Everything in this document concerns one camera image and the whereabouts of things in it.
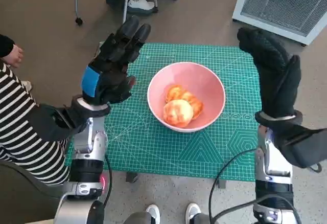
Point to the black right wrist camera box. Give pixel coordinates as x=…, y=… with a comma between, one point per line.
x=304, y=147

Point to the round toy bread bun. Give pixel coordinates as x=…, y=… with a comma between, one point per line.
x=178, y=114

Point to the person's hand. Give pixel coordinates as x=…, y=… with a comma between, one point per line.
x=15, y=57

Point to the long braided toy bread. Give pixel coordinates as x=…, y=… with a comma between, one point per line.
x=176, y=92

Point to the large white mesh cabinet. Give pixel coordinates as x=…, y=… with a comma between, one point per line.
x=276, y=4

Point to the green cutting mat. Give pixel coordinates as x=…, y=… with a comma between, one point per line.
x=153, y=152

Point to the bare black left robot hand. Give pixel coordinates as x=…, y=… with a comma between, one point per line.
x=112, y=63

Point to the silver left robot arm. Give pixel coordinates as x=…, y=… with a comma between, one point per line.
x=87, y=144

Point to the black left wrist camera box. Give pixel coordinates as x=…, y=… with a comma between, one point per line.
x=51, y=124

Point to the grey metal pole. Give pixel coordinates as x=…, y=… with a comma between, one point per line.
x=126, y=4

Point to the black table bracket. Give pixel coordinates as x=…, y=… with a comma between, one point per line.
x=222, y=184
x=132, y=177

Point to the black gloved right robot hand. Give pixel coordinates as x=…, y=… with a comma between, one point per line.
x=276, y=86

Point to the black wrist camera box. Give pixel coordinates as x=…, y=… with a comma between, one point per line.
x=51, y=124
x=304, y=147

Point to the pink bowl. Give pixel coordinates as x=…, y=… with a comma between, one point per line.
x=158, y=101

